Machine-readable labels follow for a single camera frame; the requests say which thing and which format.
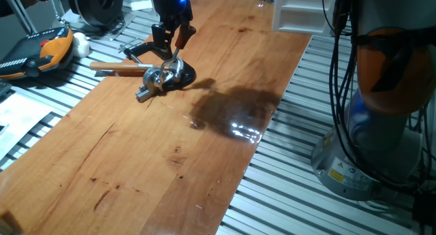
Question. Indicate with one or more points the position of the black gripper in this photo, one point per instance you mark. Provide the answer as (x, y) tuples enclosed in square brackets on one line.
[(168, 5)]

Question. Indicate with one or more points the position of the black orange teach pendant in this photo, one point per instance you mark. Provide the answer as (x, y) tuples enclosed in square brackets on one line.
[(51, 49)]

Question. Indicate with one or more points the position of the silver metal lever device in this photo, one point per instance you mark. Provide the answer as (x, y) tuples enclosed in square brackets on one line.
[(150, 79)]

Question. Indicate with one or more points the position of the large wooden board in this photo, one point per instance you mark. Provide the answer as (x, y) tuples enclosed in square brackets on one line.
[(136, 160)]

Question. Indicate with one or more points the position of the grey metal frame strut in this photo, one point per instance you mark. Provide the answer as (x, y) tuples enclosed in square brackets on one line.
[(22, 15)]

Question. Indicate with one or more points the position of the small white box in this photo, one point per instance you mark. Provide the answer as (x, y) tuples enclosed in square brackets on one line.
[(141, 5)]

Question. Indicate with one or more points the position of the white paper sheet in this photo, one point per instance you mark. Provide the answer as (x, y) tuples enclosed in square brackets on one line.
[(24, 119)]

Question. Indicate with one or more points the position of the white rounded object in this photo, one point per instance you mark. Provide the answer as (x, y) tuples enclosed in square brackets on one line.
[(81, 46)]

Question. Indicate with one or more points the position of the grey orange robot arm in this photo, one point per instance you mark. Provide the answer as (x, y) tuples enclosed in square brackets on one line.
[(391, 75)]

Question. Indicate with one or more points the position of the black C-clamp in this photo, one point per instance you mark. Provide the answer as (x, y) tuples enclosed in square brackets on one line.
[(146, 47)]

